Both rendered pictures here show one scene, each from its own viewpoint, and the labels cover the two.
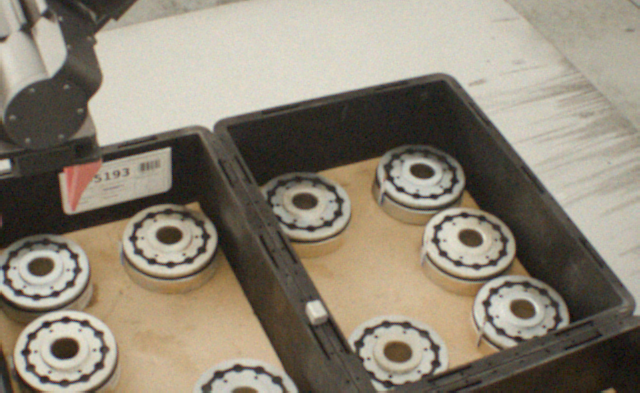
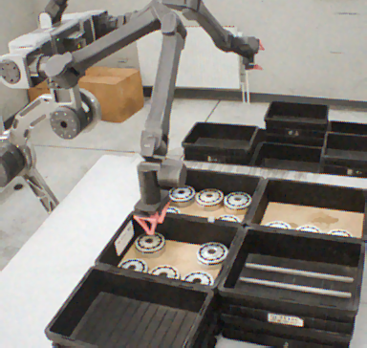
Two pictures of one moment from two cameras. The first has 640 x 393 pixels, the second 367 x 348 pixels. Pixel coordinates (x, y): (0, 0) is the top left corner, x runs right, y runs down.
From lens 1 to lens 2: 95 cm
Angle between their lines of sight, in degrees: 31
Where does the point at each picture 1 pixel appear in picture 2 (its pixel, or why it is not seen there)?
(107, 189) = (123, 241)
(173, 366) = (183, 263)
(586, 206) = not seen: hidden behind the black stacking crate
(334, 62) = (106, 199)
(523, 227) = (217, 185)
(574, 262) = (240, 181)
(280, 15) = (75, 198)
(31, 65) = (175, 167)
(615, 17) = not seen: hidden behind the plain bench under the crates
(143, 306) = (160, 260)
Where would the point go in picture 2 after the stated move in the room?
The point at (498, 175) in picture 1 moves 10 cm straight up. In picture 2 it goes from (201, 179) to (199, 156)
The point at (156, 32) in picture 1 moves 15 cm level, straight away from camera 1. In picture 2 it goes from (49, 224) to (30, 213)
